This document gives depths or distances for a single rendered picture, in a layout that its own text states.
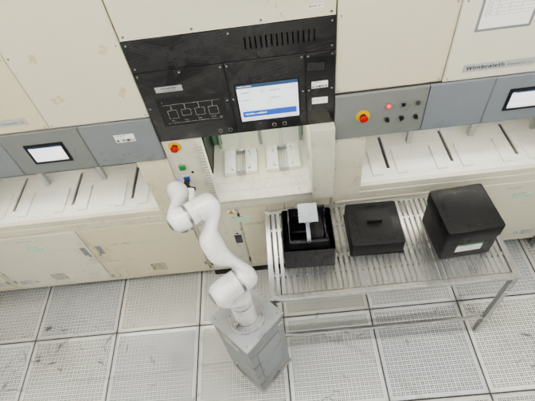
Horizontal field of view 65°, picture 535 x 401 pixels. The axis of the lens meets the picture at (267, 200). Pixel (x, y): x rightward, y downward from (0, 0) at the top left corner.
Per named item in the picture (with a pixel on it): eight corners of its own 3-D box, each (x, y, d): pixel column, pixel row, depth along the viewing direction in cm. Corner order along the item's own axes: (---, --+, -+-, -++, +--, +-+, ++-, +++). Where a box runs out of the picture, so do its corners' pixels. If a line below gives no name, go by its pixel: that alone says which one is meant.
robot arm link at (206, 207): (226, 295, 195) (255, 275, 200) (236, 305, 185) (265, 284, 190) (174, 205, 178) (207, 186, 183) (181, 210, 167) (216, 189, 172)
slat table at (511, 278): (281, 349, 281) (270, 301, 222) (275, 270, 318) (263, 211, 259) (478, 332, 275) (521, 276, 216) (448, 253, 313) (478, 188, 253)
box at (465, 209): (438, 260, 226) (449, 235, 207) (419, 218, 244) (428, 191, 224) (490, 252, 226) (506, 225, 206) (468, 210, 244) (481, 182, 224)
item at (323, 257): (283, 227, 250) (280, 210, 236) (329, 223, 248) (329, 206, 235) (285, 269, 233) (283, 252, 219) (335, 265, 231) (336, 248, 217)
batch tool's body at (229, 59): (215, 280, 319) (117, 50, 166) (217, 185, 378) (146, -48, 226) (330, 268, 315) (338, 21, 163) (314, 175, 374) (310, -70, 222)
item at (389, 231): (350, 256, 233) (352, 243, 223) (342, 214, 252) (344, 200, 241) (404, 252, 231) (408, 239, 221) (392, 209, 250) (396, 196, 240)
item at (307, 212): (289, 229, 248) (285, 195, 223) (323, 226, 247) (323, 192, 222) (291, 265, 233) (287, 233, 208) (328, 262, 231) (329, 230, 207)
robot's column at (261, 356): (263, 394, 265) (247, 354, 205) (232, 364, 278) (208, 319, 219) (291, 360, 276) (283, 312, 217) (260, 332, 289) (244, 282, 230)
